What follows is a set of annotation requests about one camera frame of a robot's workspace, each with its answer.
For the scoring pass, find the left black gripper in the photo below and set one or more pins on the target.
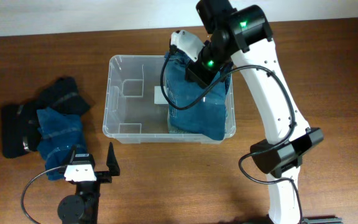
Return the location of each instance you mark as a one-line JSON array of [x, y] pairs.
[[105, 177]]

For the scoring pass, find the white label in bin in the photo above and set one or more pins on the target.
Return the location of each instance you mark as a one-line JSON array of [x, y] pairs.
[[159, 98]]

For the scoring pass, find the light grey jeans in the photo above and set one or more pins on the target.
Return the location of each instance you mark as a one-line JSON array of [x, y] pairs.
[[209, 125]]

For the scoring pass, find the black folded garment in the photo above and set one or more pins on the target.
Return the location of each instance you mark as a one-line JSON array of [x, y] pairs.
[[20, 123]]

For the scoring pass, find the clear plastic storage bin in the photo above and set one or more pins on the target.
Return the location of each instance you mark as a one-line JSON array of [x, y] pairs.
[[130, 114]]

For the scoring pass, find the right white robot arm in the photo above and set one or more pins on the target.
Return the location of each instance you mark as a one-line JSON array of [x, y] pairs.
[[245, 38]]

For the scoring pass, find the teal blue folded garment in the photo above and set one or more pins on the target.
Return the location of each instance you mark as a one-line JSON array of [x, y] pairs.
[[59, 133]]

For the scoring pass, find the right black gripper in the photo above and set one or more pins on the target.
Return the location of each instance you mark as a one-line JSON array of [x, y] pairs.
[[195, 74]]

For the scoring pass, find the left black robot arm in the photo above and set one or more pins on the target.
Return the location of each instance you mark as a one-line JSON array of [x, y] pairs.
[[82, 207]]

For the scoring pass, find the dark blue jeans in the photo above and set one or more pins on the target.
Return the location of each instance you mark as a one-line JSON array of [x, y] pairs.
[[182, 93]]

